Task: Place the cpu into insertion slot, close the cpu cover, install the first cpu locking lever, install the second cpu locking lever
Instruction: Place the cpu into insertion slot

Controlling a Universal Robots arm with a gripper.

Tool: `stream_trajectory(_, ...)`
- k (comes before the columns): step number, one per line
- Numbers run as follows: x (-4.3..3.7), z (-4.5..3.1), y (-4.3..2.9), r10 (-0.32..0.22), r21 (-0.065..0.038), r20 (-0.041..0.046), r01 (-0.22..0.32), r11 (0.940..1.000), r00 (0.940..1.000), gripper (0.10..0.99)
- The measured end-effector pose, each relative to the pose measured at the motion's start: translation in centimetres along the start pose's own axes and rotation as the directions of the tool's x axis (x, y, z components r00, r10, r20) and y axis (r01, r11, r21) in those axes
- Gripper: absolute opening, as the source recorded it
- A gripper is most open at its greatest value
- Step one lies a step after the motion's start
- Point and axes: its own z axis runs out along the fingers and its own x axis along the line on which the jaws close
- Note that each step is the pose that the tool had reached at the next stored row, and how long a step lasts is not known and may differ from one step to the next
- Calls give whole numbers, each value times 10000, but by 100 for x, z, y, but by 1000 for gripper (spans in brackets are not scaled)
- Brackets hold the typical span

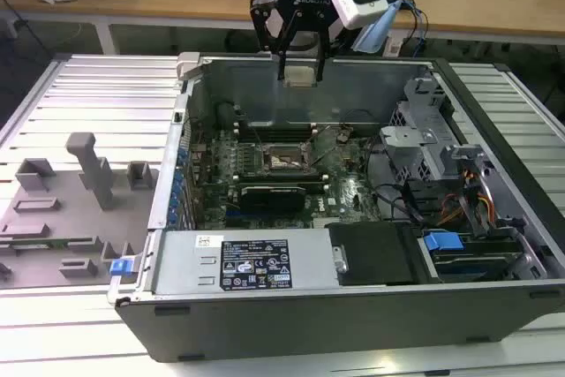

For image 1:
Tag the black RAM slot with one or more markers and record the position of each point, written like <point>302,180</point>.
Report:
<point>276,134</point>
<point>282,175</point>
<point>276,127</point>
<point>276,131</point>
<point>276,124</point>
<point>282,183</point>
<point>282,178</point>

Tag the perforated metal drive cage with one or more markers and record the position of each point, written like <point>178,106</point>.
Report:
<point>412,116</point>

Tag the black plastic shroud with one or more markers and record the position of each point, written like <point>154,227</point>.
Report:
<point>375,253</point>

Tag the CPU socket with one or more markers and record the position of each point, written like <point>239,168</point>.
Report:
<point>282,163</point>

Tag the blue plastic case latch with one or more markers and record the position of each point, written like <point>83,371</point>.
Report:
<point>120,267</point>

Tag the silver metal bracket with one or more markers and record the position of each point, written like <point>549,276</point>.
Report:
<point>401,138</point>

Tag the pale blue cloth wrap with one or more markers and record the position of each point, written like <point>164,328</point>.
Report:
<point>373,35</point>

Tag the grey plastic part rack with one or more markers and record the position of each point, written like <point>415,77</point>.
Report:
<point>53,218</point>

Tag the green motherboard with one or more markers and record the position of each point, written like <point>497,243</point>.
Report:
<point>344,193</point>

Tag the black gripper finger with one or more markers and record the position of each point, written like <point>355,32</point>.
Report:
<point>326,41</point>
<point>260,24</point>

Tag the black grey PC case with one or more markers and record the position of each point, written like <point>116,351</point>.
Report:
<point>309,328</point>

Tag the hard disk in blue carrier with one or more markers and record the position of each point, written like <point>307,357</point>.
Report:
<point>441,244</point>

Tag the silver square CPU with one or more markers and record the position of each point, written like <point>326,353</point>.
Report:
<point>300,75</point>

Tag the grey power supply unit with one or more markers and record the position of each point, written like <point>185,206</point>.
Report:
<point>185,262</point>

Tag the green RAM stick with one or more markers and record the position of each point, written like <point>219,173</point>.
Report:
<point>62,244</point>
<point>318,188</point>

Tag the small graphics card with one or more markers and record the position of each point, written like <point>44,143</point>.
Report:
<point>273,198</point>

